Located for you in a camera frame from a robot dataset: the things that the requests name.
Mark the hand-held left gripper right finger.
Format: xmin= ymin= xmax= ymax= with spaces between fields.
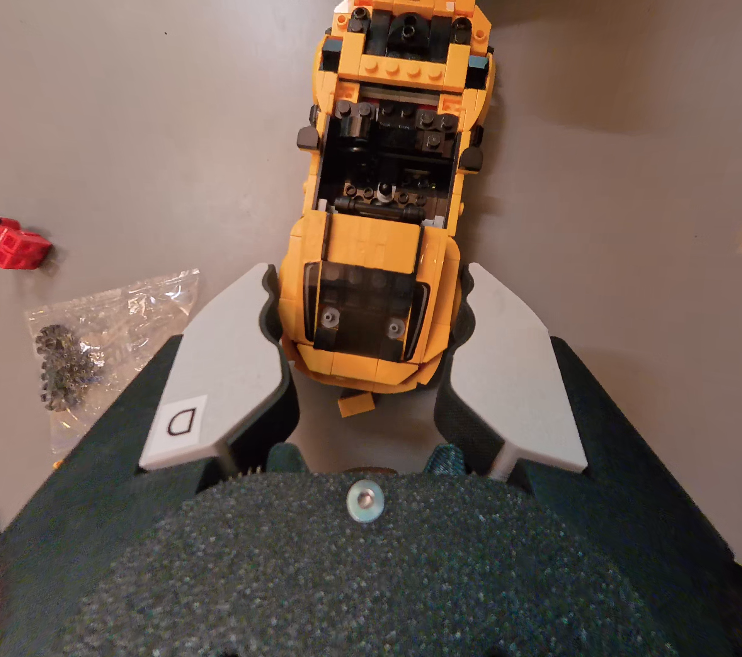
xmin=434 ymin=262 xmax=587 ymax=482

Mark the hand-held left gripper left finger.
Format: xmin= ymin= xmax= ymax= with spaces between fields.
xmin=139 ymin=262 xmax=301 ymax=474

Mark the yellow lego car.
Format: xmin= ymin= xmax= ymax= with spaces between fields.
xmin=277 ymin=0 xmax=498 ymax=394

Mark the small flat yellow lego tile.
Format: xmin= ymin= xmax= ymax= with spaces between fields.
xmin=337 ymin=390 xmax=376 ymax=418

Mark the red lego minifigure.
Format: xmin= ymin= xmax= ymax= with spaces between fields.
xmin=0 ymin=217 xmax=53 ymax=271

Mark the clear plastic bag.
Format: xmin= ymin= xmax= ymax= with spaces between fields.
xmin=24 ymin=268 xmax=201 ymax=455

